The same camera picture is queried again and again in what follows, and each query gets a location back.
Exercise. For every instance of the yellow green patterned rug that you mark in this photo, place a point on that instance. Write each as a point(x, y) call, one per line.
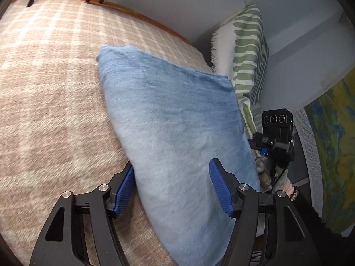
point(335, 144)

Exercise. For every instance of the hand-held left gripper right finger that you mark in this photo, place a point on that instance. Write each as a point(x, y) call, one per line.
point(219, 183)

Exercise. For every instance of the wooden bed frame edge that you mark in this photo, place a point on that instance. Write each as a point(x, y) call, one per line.
point(155, 23)

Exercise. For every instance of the person's right hand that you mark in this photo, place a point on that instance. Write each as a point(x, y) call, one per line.
point(263, 171)

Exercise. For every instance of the blue denim pants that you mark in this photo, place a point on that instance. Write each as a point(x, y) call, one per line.
point(172, 122)

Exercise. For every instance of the beige plaid blanket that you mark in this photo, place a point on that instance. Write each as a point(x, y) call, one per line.
point(55, 88)

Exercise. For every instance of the white green leaf pillow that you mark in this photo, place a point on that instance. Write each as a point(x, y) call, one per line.
point(246, 50)

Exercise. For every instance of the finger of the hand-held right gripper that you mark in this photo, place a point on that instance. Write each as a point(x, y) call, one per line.
point(262, 140)

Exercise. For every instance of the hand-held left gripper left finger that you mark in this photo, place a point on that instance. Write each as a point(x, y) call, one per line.
point(124, 191)

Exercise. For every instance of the person's right forearm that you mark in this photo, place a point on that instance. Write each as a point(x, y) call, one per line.
point(310, 207)

